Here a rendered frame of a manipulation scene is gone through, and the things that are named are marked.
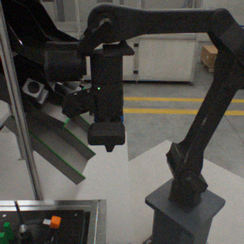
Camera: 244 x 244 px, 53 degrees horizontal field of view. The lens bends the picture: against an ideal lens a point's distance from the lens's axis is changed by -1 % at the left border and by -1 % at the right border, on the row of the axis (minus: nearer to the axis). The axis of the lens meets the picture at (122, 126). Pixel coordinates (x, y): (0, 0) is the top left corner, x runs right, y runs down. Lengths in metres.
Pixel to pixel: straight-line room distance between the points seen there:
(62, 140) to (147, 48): 3.70
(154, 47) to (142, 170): 3.54
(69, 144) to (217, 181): 0.59
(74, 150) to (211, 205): 0.47
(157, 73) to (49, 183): 3.76
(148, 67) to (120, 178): 3.64
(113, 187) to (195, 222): 0.43
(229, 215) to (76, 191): 0.54
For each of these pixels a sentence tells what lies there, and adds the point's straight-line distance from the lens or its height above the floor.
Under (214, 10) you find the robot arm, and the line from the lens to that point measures 0.45.
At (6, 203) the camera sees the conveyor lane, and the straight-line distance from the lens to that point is 0.84.
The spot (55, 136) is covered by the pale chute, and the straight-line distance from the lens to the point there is 0.85.
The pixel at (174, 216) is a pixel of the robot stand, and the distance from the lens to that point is 0.61.
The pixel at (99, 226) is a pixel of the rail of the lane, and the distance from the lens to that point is 0.72.
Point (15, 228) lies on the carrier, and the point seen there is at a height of 0.99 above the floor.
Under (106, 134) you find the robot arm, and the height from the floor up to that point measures 1.32.
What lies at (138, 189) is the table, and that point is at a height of 0.86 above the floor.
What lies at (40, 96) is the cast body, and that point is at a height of 1.27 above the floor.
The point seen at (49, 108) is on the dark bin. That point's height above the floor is 1.22.
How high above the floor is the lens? 1.52
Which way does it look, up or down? 29 degrees down
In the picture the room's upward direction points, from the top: straight up
